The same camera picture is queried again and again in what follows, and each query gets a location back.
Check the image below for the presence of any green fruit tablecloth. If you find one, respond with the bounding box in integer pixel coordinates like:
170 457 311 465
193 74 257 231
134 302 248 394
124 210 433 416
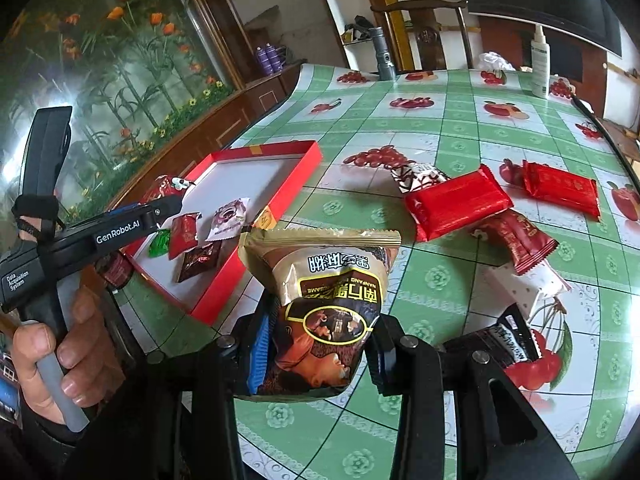
231 65 639 479

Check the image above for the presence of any small red candy packet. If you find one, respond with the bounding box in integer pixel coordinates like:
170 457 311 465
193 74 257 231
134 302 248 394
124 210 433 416
168 212 201 260

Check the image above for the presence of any dark red jujube packet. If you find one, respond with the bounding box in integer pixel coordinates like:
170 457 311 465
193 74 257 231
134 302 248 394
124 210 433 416
470 209 559 275

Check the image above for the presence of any dark brown candy packet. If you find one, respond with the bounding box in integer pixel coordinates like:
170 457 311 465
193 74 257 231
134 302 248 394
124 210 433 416
177 240 222 283

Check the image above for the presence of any pink bear snack packet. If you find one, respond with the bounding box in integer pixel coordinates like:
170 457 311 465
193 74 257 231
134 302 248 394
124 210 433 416
206 197 250 242

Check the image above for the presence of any large red snack bar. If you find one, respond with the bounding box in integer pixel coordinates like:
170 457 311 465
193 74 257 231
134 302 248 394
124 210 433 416
405 164 513 242

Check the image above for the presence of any grey flashlight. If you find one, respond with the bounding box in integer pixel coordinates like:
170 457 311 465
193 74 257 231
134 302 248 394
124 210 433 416
369 27 396 81

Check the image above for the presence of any white dotted snack packet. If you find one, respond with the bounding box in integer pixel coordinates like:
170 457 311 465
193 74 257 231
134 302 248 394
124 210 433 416
485 260 572 320

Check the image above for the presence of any red shallow tray box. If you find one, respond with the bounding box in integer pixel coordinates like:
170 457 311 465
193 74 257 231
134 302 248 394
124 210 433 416
125 141 322 325

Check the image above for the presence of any long red snack packet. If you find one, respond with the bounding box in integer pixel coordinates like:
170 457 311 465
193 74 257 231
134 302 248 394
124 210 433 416
523 160 601 220

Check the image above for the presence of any black small snack packet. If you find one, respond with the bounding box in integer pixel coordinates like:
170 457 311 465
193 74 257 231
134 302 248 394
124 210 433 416
444 304 542 368

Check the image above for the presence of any white spray bottle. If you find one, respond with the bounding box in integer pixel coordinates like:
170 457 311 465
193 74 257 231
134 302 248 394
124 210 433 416
530 24 551 99

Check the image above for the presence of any flower mural panel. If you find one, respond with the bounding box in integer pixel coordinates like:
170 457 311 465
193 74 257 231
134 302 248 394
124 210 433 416
1 0 232 220

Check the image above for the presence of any red white patterned packet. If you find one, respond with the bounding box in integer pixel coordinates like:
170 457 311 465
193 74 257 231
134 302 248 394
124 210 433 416
390 162 449 194

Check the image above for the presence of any wooden armchair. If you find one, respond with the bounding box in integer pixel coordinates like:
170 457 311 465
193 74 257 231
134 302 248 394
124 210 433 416
371 0 473 73

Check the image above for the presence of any brown gold snack bag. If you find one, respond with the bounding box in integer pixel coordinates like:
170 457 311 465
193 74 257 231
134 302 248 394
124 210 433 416
238 228 401 399

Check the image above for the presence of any green candy wrapper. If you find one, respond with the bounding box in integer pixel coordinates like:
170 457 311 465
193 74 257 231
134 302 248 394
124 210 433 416
148 229 170 258

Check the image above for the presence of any person left hand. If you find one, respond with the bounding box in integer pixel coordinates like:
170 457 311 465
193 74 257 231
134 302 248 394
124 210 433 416
11 286 125 425

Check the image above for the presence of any white plastic bag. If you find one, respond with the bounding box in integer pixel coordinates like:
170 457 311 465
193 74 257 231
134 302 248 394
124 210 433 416
474 51 516 72

